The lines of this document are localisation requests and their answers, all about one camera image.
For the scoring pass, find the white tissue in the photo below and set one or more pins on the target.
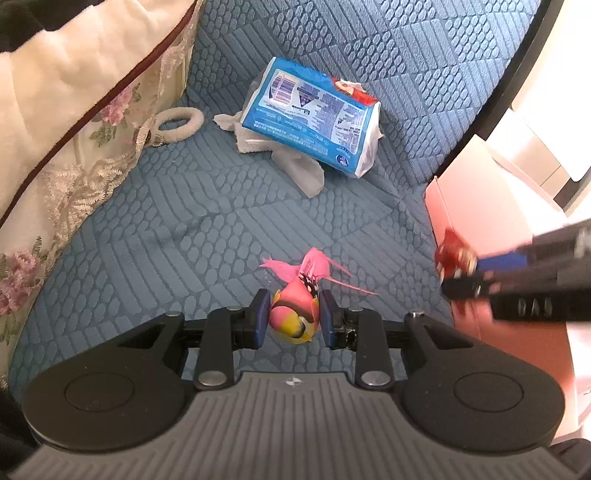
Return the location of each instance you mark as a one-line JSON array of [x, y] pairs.
[[305, 171]]

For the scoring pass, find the pink yellow bird toy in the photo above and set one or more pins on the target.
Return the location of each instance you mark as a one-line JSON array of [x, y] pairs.
[[295, 308]]

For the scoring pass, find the pink cardboard box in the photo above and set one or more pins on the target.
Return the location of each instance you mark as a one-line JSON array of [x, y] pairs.
[[495, 207]]

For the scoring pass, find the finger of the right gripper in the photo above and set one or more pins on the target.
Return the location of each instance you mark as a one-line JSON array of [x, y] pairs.
[[497, 284], [509, 260]]

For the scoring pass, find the red candy wrapper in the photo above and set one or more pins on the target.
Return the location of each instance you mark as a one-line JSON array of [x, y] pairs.
[[455, 257]]

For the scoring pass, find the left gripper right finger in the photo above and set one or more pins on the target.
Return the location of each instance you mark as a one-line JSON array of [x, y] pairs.
[[361, 331]]

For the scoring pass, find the blue quilted seat cushion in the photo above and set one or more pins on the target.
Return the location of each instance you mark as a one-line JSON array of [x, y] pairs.
[[189, 226]]

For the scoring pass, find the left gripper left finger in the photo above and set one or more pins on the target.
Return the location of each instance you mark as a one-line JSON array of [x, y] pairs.
[[221, 333]]

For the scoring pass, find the blue tissue pack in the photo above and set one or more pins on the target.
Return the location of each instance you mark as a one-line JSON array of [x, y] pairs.
[[332, 120]]

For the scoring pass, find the striped red black blanket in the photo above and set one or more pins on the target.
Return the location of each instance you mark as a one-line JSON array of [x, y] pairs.
[[68, 60]]

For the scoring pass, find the floral lace cushion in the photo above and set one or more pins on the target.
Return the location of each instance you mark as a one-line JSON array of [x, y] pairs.
[[80, 177]]

